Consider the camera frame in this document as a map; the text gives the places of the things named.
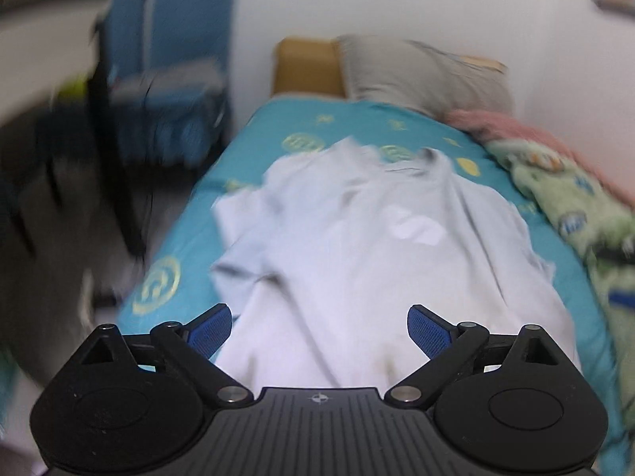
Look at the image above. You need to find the black desk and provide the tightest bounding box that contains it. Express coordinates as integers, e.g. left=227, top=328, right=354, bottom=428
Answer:
left=0, top=72, right=152, bottom=263

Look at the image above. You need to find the white t-shirt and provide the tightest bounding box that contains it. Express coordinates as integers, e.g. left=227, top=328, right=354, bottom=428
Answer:
left=209, top=138, right=582, bottom=390

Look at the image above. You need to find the grey bag with clothes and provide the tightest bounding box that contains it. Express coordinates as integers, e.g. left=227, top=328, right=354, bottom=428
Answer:
left=110, top=59, right=225, bottom=107

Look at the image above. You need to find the grey pillow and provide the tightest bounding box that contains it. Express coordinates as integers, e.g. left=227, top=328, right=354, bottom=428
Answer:
left=336, top=35, right=514, bottom=119

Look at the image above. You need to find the yellow-brown bed headboard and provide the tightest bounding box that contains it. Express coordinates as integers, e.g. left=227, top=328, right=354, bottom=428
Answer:
left=271, top=37, right=347, bottom=99

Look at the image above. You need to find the teal printed bed sheet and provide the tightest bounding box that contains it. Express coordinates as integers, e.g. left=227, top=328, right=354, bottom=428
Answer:
left=116, top=94, right=627, bottom=476

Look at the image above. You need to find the pink fluffy blanket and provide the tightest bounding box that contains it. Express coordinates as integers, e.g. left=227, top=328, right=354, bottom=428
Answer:
left=445, top=108, right=635, bottom=204

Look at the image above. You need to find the green printed fleece blanket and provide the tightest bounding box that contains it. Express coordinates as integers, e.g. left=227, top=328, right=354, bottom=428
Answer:
left=483, top=138, right=635, bottom=437

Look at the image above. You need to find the blue folding chair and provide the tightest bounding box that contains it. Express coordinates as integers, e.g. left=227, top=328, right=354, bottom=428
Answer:
left=93, top=0, right=238, bottom=172

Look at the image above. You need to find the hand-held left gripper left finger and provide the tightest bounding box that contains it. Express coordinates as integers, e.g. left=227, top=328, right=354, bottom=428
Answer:
left=75, top=303, right=255, bottom=409

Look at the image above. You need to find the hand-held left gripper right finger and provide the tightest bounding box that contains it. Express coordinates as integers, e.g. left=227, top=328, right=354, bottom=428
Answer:
left=383, top=303, right=562, bottom=409

